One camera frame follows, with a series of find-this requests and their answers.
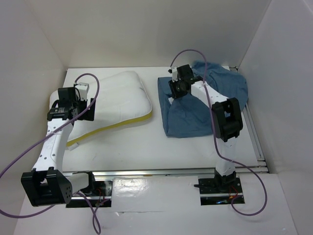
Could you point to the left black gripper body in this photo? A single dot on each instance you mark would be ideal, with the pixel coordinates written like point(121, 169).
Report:
point(77, 104)

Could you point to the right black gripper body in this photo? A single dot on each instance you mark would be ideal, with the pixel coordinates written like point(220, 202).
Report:
point(176, 85)

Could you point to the blue pillowcase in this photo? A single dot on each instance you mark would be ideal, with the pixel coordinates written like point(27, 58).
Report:
point(187, 116)

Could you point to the white pillow yellow edge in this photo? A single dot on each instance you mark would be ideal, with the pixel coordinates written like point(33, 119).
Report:
point(120, 100)

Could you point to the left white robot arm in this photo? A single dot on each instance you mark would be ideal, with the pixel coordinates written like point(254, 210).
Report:
point(46, 184)

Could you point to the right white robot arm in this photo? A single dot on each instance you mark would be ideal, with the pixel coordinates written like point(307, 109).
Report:
point(226, 123)

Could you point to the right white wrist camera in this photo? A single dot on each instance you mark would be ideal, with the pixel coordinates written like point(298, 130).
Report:
point(173, 71)

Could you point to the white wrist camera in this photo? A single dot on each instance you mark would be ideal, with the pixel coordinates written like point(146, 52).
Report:
point(173, 71)
point(82, 90)

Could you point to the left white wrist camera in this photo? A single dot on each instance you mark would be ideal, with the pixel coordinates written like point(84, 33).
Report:
point(82, 90)

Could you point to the aluminium side rail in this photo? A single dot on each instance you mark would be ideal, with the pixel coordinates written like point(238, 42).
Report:
point(248, 148)

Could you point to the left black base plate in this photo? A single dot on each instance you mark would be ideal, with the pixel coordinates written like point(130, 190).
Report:
point(100, 195)

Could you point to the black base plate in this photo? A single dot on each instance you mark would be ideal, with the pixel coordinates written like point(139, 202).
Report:
point(100, 195)
point(211, 194)

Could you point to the aluminium front rail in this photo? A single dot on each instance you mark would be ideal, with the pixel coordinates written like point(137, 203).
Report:
point(172, 172)

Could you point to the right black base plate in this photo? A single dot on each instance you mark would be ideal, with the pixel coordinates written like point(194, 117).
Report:
point(211, 194)

